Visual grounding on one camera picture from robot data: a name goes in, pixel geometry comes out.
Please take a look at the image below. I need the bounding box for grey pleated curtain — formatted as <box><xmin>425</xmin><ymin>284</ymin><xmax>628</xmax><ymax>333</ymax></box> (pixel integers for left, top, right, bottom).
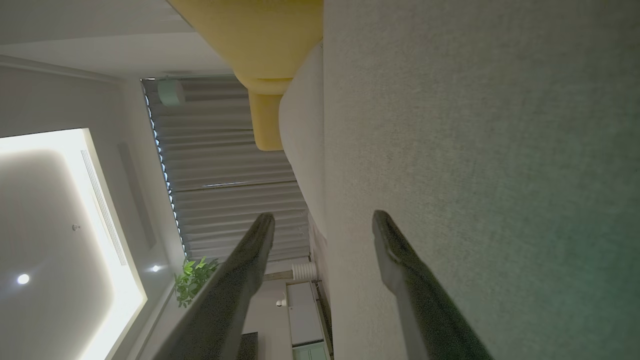
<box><xmin>141</xmin><ymin>75</ymin><xmax>312</xmax><ymax>263</ymax></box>

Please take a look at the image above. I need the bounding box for grey cabinet with frame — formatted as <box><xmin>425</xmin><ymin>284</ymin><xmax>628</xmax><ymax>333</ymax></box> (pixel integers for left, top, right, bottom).
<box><xmin>286</xmin><ymin>280</ymin><xmax>331</xmax><ymax>360</ymax></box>

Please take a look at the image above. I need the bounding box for grey sofa section with seam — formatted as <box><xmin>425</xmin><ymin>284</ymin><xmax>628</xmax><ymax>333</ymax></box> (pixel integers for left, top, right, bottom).
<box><xmin>278</xmin><ymin>41</ymin><xmax>331</xmax><ymax>241</ymax></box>

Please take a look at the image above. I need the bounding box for green potted plant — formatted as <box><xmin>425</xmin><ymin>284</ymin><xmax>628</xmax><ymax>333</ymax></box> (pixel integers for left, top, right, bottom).
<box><xmin>174</xmin><ymin>256</ymin><xmax>221</xmax><ymax>308</ymax></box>

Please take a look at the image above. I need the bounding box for white ribbed cylinder appliance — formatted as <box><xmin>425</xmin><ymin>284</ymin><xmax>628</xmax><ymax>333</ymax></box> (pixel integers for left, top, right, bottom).
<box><xmin>291</xmin><ymin>261</ymin><xmax>319</xmax><ymax>282</ymax></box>

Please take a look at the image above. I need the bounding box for grey fabric sofa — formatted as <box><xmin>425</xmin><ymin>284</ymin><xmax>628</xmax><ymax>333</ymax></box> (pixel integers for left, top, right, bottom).
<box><xmin>322</xmin><ymin>0</ymin><xmax>640</xmax><ymax>360</ymax></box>

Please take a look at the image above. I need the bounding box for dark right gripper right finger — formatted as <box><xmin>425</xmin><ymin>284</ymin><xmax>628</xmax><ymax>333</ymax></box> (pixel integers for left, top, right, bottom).
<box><xmin>372</xmin><ymin>209</ymin><xmax>494</xmax><ymax>360</ymax></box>

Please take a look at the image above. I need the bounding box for yellow sofa backrest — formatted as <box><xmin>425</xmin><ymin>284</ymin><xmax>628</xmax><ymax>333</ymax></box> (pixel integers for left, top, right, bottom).
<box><xmin>167</xmin><ymin>0</ymin><xmax>325</xmax><ymax>152</ymax></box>

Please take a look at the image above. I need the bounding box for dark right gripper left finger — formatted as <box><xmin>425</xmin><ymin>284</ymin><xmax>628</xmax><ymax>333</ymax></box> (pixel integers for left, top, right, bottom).
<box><xmin>152</xmin><ymin>213</ymin><xmax>276</xmax><ymax>360</ymax></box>

